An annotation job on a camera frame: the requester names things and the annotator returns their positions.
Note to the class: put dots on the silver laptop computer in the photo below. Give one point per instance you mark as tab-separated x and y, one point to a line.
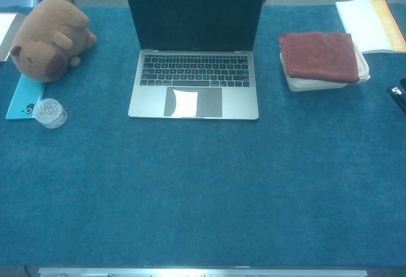
241	106

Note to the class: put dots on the teal blue table mat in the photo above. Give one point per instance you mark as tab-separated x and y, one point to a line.
203	194

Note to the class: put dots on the cream plastic lidded container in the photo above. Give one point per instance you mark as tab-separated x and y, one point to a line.
304	85

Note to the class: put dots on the folded brown towel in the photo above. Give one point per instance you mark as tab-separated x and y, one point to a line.
317	55

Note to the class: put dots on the clear jar of paper clips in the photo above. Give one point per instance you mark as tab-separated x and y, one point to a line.
49	112

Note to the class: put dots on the brown capybara plush toy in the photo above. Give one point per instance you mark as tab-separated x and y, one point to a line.
47	39

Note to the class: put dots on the light blue smartphone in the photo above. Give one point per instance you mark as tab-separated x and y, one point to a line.
22	99

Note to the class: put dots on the white book with orange spine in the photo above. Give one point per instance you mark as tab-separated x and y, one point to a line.
361	23

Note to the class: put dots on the black device with white print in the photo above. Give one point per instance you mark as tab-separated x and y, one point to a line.
398	94

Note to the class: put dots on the aluminium profile rail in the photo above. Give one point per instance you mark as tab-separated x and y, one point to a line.
203	272

